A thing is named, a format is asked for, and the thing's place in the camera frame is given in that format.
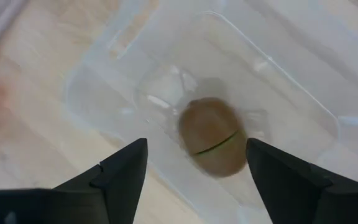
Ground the brown toy kiwi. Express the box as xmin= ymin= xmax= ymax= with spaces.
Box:
xmin=178 ymin=96 xmax=249 ymax=179

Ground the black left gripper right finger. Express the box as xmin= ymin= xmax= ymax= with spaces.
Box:
xmin=246 ymin=138 xmax=358 ymax=224

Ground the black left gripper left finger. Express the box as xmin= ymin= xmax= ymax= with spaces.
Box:
xmin=53 ymin=138 xmax=149 ymax=224

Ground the clear plastic storage container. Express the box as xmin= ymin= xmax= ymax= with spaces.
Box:
xmin=63 ymin=0 xmax=358 ymax=224

